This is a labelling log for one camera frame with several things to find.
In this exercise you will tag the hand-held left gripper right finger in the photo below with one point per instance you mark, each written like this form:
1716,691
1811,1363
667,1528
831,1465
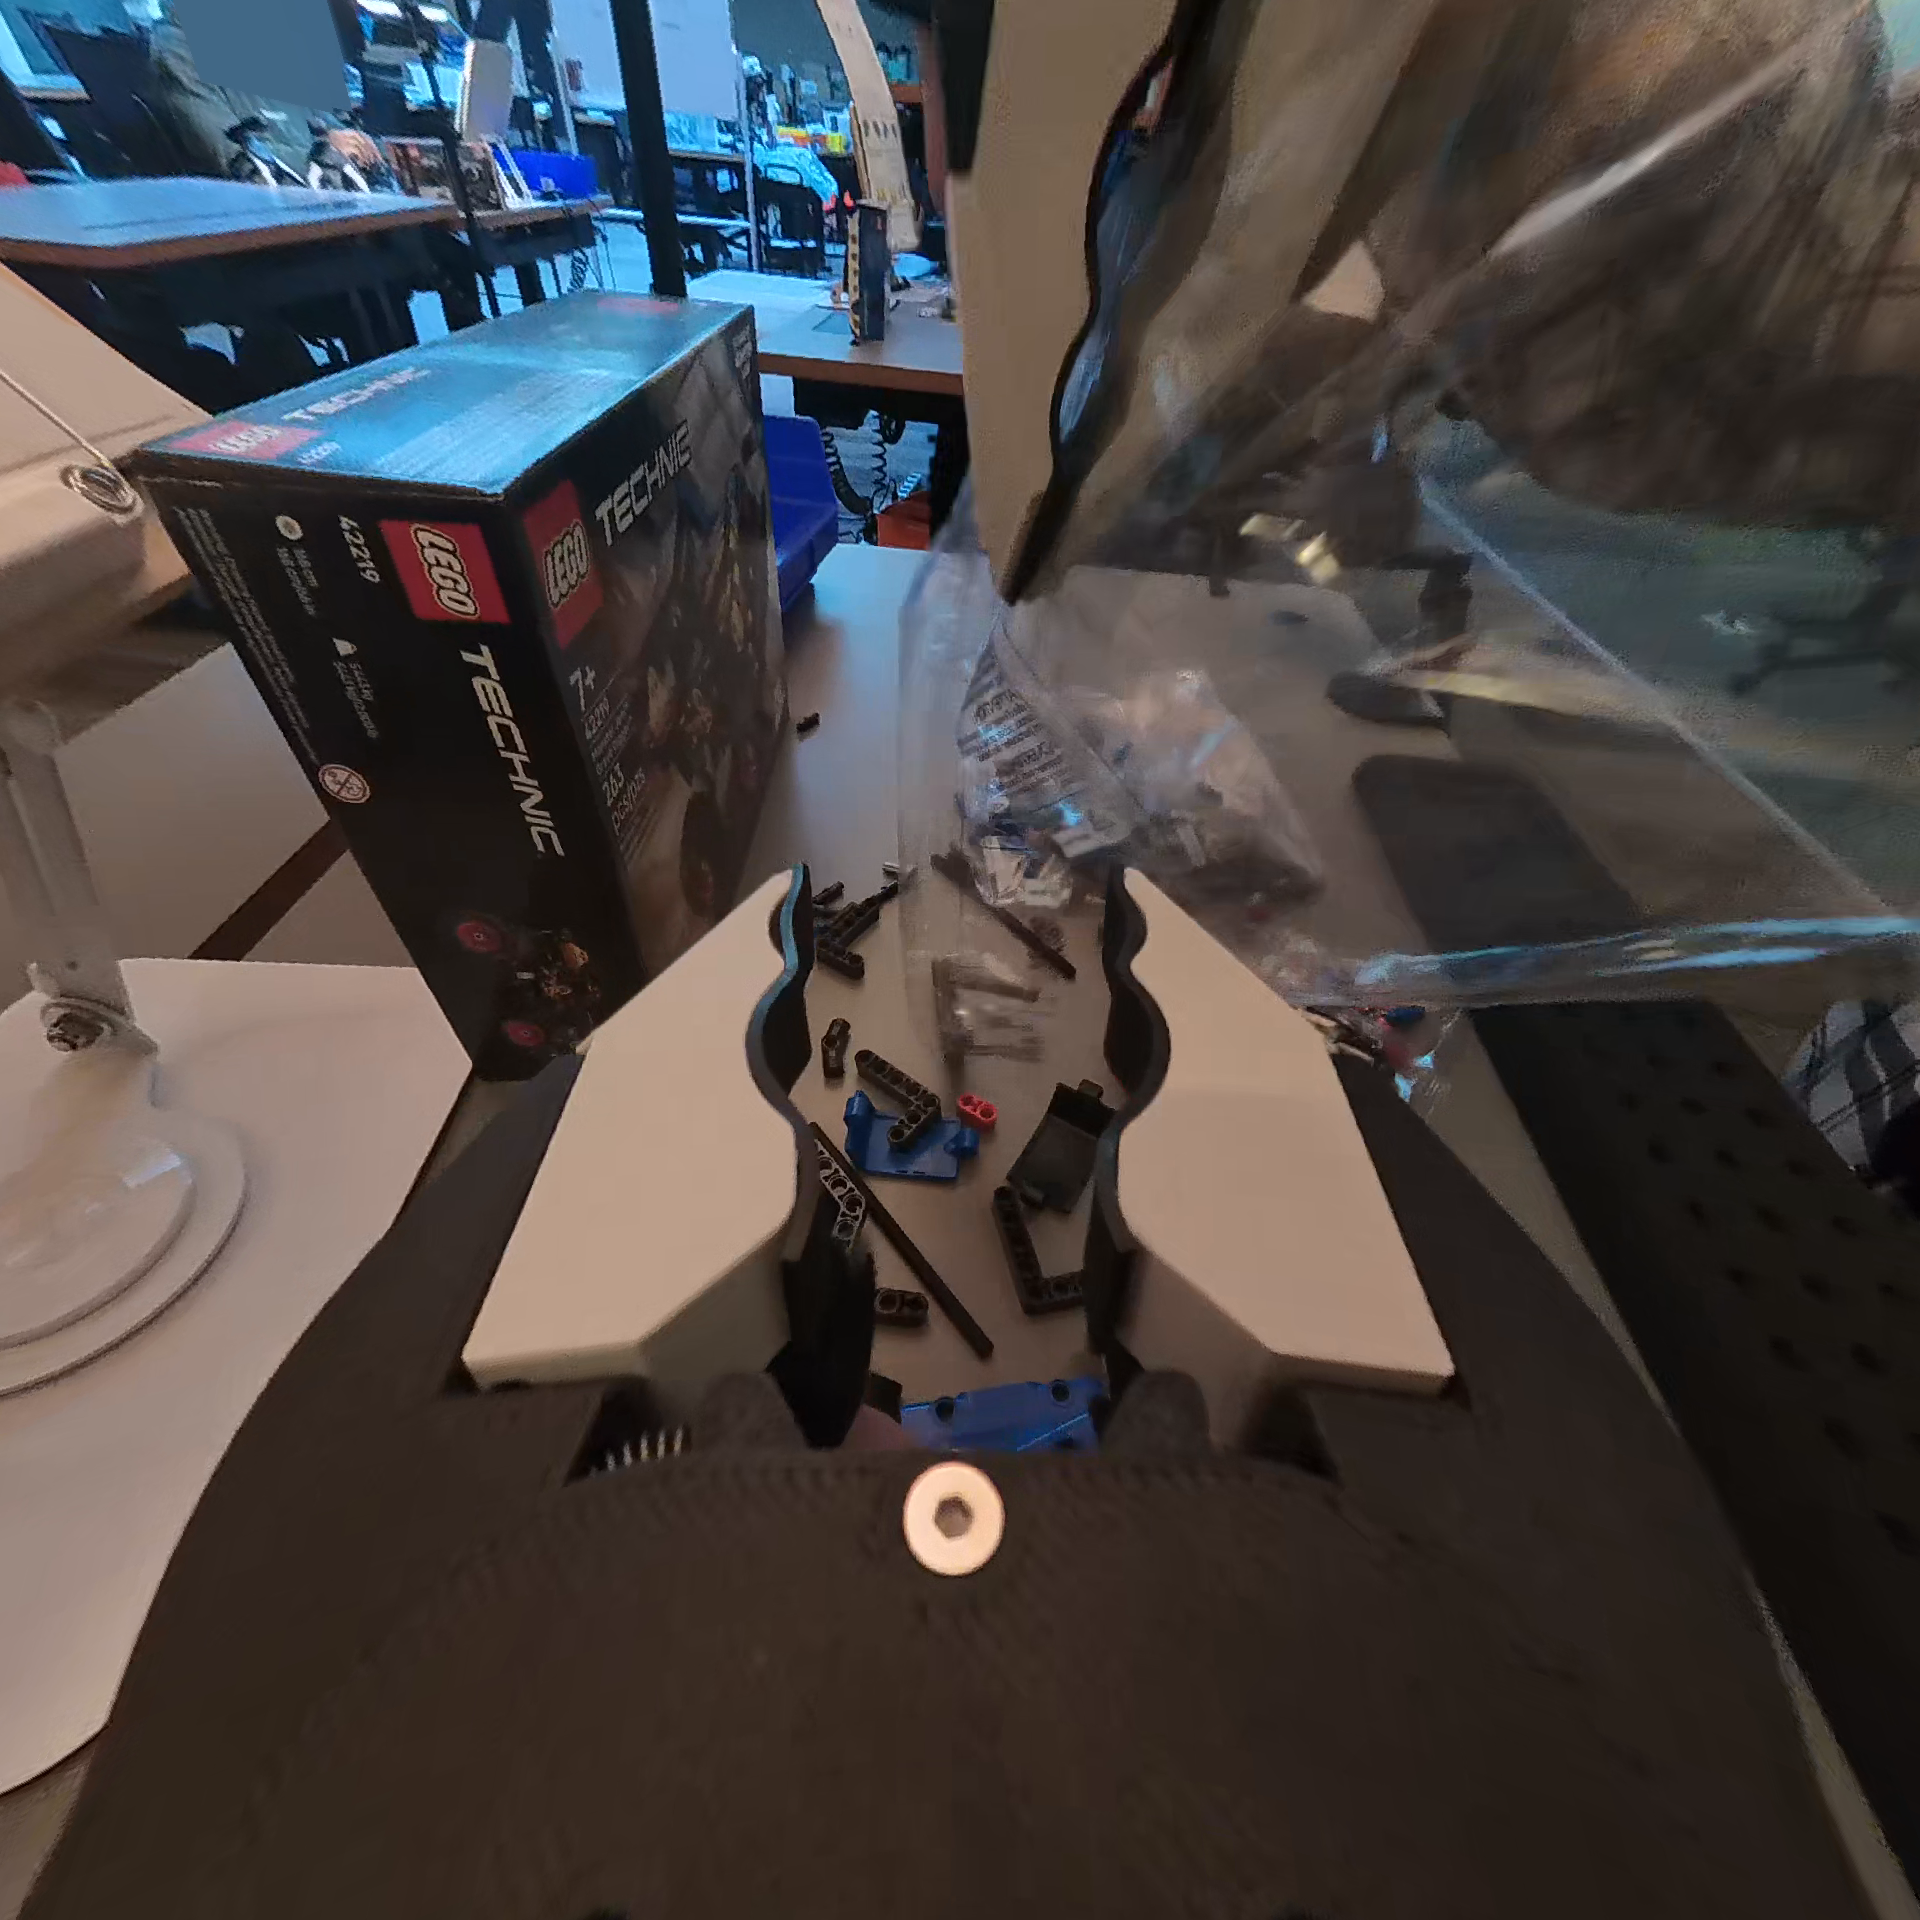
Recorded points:
1275,1201

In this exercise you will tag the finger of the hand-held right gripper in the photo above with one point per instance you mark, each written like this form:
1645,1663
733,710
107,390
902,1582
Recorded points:
1021,224
1260,224

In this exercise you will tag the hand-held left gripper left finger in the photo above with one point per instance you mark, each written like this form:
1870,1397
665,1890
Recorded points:
644,1201

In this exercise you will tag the clear plastic bag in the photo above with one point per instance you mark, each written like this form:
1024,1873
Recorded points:
1501,374

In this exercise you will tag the clear bag of mixed parts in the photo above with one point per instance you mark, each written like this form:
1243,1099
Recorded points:
1034,750

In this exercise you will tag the grey desk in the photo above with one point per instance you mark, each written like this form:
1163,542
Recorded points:
855,781

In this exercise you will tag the white hanging banner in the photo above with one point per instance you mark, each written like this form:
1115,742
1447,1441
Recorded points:
879,105

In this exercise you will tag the small standing sign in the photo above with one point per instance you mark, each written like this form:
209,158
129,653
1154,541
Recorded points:
871,279

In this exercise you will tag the short grey beam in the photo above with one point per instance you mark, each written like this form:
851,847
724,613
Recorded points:
842,1192

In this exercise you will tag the wooden side table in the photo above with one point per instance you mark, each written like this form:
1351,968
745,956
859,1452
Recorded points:
840,344

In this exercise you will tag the black panel piece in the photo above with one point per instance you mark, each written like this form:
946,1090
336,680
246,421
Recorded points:
1063,1149

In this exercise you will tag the blue panel piece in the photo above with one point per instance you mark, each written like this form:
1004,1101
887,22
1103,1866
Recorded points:
871,1149

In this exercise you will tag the black connector pin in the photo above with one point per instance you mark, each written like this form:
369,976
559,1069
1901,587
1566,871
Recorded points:
837,1047

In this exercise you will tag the black L-shaped beam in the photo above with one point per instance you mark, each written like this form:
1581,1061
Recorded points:
901,1089
1021,1275

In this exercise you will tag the long black axle rod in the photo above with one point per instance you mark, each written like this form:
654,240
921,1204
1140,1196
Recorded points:
915,1252
1002,915

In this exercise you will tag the short black beam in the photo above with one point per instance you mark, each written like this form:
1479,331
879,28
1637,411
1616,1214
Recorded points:
901,1307

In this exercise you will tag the short red connector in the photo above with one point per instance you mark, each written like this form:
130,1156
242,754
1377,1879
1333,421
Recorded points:
978,1112

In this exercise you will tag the black metal pole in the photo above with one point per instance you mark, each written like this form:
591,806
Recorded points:
644,150

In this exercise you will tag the black bent beam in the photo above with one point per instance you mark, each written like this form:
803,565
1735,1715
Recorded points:
849,930

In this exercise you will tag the blue block piece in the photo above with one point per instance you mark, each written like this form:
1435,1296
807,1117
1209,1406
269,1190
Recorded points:
1004,1419

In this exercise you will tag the white monitor stand base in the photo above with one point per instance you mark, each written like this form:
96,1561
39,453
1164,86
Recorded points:
301,1124

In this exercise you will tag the blue plastic bin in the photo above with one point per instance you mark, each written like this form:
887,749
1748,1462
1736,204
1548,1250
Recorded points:
803,511

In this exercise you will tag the dark perforated mat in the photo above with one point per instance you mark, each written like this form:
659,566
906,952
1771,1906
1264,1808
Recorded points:
1724,1275

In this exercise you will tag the toy truck set box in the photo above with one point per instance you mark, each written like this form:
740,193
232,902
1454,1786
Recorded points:
450,674

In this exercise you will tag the long background table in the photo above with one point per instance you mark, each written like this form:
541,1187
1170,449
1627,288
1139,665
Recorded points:
224,224

